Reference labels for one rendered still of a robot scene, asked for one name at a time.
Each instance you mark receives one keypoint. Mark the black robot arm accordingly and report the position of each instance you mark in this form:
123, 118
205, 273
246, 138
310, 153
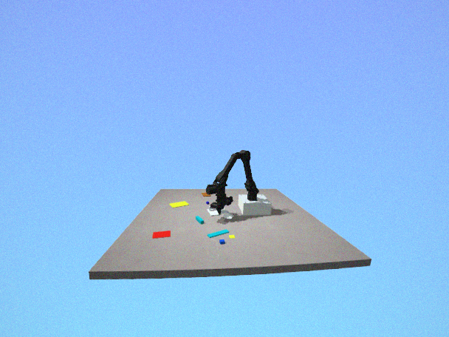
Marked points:
219, 183

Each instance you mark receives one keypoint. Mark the red flat rectangular plate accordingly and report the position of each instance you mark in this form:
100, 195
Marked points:
161, 234

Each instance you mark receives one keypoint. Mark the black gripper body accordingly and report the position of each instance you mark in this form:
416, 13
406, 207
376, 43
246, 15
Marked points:
218, 203

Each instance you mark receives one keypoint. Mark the yellow rectangular plate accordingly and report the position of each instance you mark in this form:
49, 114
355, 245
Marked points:
178, 204

